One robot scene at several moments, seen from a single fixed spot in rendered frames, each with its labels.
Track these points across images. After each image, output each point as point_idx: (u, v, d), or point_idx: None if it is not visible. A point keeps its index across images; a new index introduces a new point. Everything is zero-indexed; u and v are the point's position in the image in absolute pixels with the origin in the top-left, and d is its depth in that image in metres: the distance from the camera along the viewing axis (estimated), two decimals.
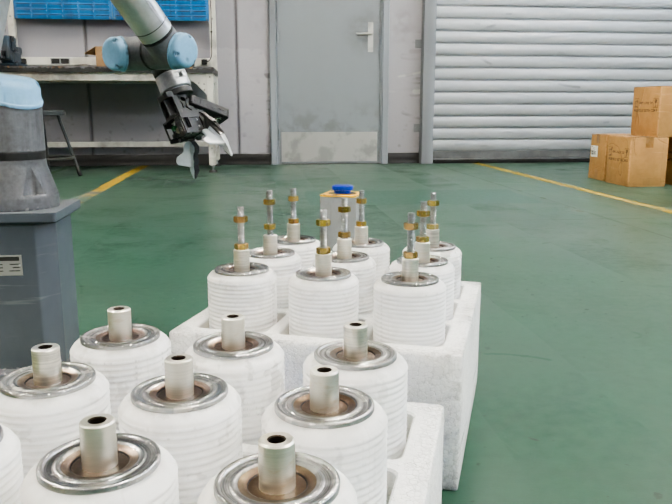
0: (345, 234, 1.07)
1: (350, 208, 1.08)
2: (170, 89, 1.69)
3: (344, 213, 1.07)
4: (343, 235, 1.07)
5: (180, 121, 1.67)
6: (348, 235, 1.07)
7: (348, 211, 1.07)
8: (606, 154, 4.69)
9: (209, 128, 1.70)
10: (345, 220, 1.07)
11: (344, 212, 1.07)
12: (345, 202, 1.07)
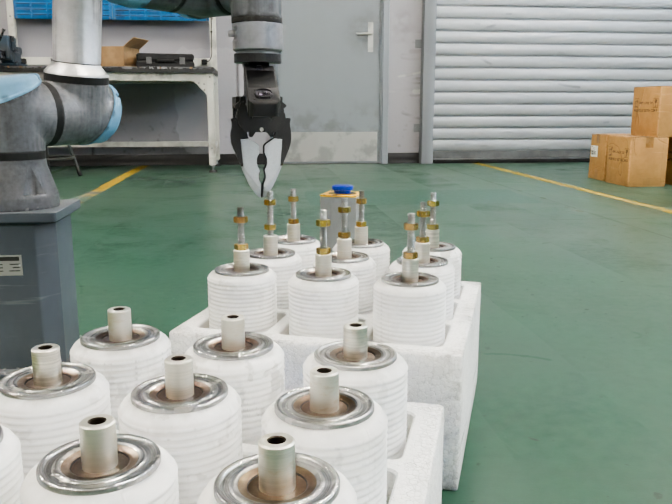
0: (345, 234, 1.07)
1: (350, 209, 1.08)
2: None
3: (344, 213, 1.07)
4: (343, 235, 1.07)
5: None
6: (348, 235, 1.07)
7: (348, 211, 1.07)
8: (606, 154, 4.69)
9: (243, 141, 1.09)
10: (345, 220, 1.07)
11: (344, 212, 1.07)
12: (345, 202, 1.07)
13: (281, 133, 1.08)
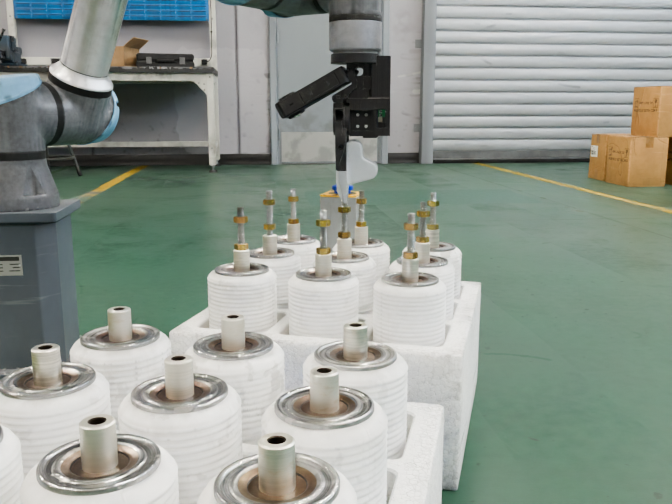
0: (345, 234, 1.07)
1: (350, 209, 1.08)
2: None
3: (344, 213, 1.07)
4: (343, 235, 1.07)
5: (388, 112, 1.07)
6: (348, 235, 1.07)
7: (348, 211, 1.07)
8: (606, 154, 4.69)
9: None
10: (345, 220, 1.07)
11: (344, 212, 1.07)
12: (345, 202, 1.07)
13: (335, 136, 1.02)
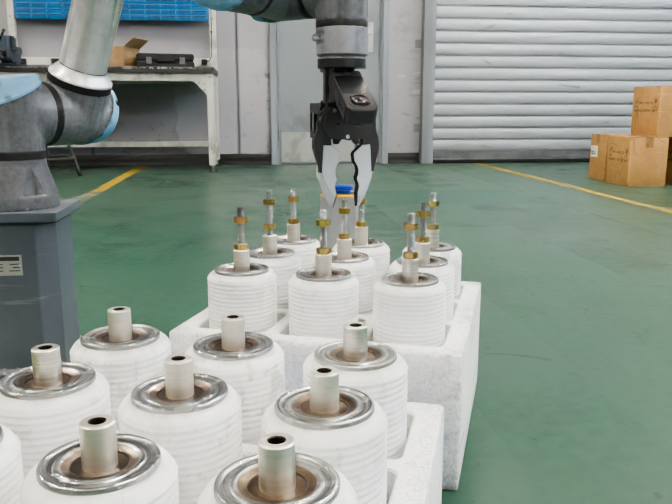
0: (338, 234, 1.08)
1: (345, 211, 1.07)
2: None
3: (341, 214, 1.08)
4: (338, 235, 1.08)
5: (316, 116, 1.10)
6: (338, 236, 1.08)
7: (338, 212, 1.07)
8: (606, 154, 4.69)
9: (323, 148, 1.05)
10: (341, 221, 1.08)
11: (338, 213, 1.08)
12: (341, 203, 1.07)
13: (368, 138, 1.05)
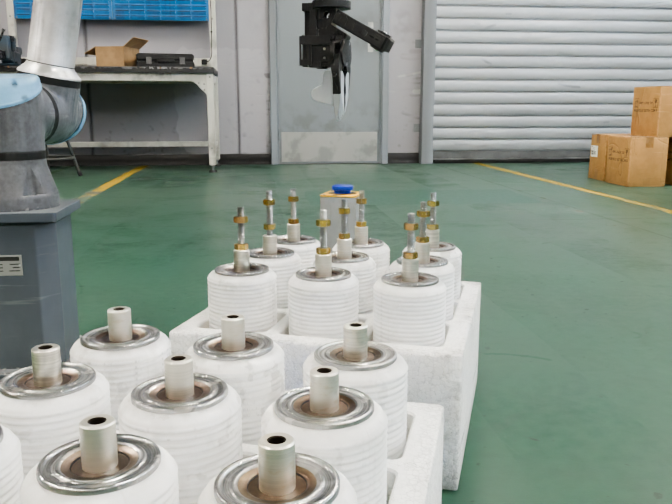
0: (338, 234, 1.08)
1: (345, 211, 1.07)
2: None
3: (341, 214, 1.08)
4: (338, 235, 1.08)
5: (302, 47, 1.31)
6: (338, 236, 1.08)
7: (338, 212, 1.07)
8: (606, 154, 4.69)
9: (332, 73, 1.30)
10: (341, 221, 1.08)
11: (338, 213, 1.08)
12: (341, 203, 1.07)
13: (348, 68, 1.35)
